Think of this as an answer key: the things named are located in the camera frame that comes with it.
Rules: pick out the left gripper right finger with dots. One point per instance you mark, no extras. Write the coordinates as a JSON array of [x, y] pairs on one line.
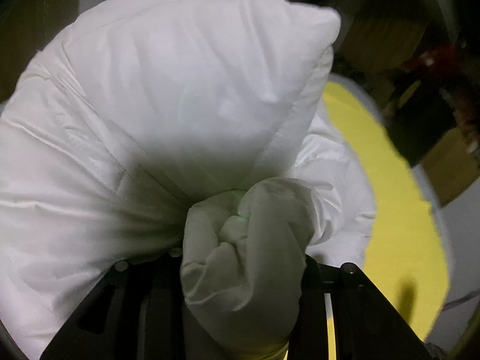
[[341, 307]]

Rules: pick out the white puffer jacket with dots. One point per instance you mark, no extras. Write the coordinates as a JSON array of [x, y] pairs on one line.
[[150, 125]]

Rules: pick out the yellow blanket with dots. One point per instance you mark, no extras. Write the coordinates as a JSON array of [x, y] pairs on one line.
[[322, 160]]

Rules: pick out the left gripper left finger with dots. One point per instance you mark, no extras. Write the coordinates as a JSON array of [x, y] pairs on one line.
[[136, 311]]

